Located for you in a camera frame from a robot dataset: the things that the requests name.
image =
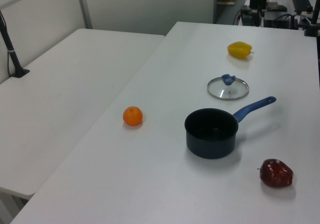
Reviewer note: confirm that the glass lid blue knob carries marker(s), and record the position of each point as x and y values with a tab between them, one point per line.
228	89

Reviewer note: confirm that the orange mandarin fruit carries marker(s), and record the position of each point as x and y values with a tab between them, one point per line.
132	116

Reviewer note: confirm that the dark blue saucepan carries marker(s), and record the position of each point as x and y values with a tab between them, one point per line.
210	139

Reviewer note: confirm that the yellow starfruit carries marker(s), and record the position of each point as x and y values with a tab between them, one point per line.
239	50

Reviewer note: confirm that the white side table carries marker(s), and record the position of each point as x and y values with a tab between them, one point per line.
62	96

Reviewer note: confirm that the red apple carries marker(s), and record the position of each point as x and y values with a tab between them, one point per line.
275	173

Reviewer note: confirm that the dark grey equipment box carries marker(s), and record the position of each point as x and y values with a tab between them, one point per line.
276	19

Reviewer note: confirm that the black flat pad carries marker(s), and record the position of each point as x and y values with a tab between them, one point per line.
276	7

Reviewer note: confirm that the black stand with clamp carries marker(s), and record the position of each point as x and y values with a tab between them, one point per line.
312	24

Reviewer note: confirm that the black keyboard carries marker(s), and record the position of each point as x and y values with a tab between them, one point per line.
301	1

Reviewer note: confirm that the black camera pole with foot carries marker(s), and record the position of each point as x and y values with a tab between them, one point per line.
10	49

